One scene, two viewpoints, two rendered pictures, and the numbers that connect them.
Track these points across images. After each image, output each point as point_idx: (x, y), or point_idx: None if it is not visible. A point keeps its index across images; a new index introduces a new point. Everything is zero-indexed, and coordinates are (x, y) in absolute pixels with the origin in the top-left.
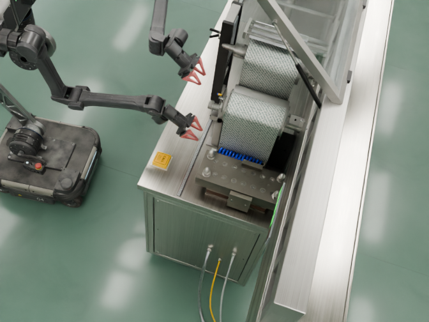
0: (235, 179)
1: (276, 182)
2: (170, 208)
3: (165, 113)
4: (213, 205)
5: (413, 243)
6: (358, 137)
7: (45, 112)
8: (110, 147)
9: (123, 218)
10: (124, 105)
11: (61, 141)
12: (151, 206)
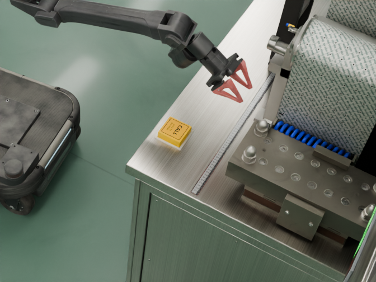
0: (298, 175)
1: (371, 192)
2: (177, 218)
3: (193, 45)
4: (253, 219)
5: None
6: None
7: (4, 64)
8: (95, 131)
9: (95, 245)
10: (126, 24)
11: (18, 104)
12: (144, 211)
